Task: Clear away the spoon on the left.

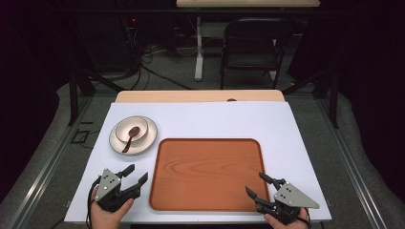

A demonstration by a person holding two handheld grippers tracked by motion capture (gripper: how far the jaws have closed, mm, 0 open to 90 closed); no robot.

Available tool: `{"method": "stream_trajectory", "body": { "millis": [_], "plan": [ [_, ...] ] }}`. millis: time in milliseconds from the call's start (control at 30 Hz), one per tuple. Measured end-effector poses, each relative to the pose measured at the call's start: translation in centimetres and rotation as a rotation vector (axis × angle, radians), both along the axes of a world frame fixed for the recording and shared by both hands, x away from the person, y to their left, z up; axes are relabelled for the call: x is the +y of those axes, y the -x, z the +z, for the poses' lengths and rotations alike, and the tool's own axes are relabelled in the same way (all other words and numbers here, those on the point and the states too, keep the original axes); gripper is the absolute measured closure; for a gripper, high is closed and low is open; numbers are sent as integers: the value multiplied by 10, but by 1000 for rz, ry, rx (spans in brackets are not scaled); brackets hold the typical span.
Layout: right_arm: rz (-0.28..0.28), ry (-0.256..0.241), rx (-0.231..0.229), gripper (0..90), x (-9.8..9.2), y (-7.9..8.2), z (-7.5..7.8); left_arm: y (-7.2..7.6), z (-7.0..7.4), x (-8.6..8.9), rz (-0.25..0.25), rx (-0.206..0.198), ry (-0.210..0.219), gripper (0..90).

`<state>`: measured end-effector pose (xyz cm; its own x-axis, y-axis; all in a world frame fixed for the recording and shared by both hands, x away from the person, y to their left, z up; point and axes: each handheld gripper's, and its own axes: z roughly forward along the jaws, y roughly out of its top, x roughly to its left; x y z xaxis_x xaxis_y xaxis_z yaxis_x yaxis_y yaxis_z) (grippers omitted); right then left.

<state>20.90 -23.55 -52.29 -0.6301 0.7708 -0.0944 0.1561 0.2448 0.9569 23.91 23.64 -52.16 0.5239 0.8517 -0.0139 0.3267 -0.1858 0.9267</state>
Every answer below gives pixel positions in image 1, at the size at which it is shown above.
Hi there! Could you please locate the bundle of black floor cables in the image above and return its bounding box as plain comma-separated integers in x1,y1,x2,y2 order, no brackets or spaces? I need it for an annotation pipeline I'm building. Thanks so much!
120,15,199,92

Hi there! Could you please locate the brown wooden spoon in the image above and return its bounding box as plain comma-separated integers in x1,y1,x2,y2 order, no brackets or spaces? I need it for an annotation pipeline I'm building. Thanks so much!
121,126,141,154

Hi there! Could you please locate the brown wooden tray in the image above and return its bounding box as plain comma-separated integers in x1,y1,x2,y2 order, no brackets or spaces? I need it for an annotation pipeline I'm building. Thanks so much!
148,137,271,212

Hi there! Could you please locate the black folding chair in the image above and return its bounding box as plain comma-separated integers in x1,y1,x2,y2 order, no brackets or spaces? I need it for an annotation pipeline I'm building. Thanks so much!
219,16,295,90

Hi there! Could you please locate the light wooden table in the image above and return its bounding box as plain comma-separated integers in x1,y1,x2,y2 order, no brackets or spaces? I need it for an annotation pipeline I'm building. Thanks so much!
114,89,286,103

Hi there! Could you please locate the light wooden desk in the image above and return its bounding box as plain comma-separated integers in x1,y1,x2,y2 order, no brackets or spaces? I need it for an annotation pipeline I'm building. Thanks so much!
176,0,321,9

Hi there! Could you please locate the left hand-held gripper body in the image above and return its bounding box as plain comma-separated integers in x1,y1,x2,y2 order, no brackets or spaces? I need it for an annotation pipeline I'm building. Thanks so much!
95,168,141,214

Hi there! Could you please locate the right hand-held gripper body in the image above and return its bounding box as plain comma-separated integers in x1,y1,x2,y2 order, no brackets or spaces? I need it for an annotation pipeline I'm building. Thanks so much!
255,177,321,225

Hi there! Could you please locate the cream round plate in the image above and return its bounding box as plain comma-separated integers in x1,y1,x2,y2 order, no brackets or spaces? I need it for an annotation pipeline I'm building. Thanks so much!
108,115,159,156

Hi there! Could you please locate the person's left hand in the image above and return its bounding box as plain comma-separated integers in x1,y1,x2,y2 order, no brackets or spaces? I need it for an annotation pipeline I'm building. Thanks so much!
90,187,135,229

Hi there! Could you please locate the black metal stand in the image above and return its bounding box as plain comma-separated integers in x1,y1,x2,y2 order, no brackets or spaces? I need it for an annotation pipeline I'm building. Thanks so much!
67,65,125,127
281,65,340,130

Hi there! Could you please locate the white table cover sheet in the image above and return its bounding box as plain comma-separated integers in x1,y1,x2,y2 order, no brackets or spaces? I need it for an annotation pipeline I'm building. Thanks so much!
64,101,332,223

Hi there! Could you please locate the person's right hand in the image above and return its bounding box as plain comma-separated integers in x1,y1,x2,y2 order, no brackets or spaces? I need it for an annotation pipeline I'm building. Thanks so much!
263,207,310,229

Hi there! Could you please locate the white desk leg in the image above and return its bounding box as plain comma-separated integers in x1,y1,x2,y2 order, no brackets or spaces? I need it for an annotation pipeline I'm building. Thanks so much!
194,16,204,82

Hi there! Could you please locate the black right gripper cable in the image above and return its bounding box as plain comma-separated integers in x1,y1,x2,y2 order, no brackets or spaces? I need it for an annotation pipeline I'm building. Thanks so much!
297,213,313,229

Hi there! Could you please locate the cream bowl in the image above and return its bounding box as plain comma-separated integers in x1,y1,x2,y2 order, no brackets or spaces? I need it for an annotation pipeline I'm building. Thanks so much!
115,115,149,143

